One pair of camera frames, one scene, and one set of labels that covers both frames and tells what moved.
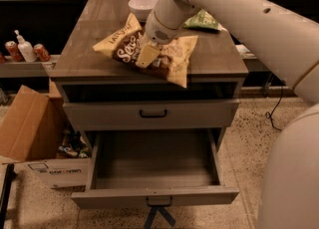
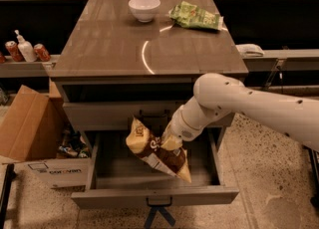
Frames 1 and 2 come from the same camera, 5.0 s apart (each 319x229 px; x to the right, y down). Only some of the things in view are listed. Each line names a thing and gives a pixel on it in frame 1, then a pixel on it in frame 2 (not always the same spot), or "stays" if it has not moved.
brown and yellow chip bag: x=126 y=39 → x=149 y=145
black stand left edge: x=6 y=193 stays
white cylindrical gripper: x=157 y=32 → x=180 y=128
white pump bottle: x=25 y=48 stays
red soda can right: x=41 y=53 stays
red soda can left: x=14 y=52 stays
